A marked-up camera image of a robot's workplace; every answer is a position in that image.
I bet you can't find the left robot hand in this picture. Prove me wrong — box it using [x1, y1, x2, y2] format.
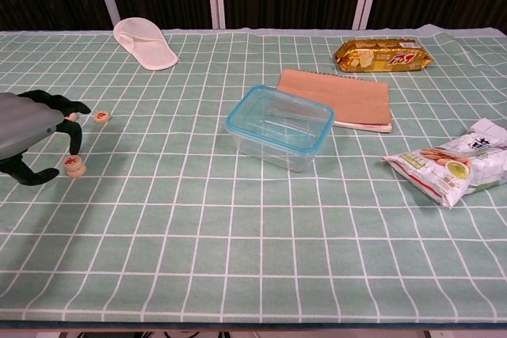
[0, 89, 93, 187]

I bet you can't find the green grid tablecloth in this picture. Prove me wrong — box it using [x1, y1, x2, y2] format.
[0, 25, 507, 325]

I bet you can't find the white disposable slipper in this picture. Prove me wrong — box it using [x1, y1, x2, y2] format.
[112, 17, 180, 72]

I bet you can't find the clear container with blue rim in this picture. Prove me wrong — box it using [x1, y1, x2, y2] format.
[224, 84, 336, 173]

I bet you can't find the brown kraft spiral notebook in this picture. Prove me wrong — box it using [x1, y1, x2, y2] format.
[276, 68, 394, 134]

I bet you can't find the gold biscuit pack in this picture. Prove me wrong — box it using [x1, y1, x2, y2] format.
[332, 36, 435, 74]

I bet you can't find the white snack bag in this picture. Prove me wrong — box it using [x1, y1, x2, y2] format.
[382, 118, 507, 210]

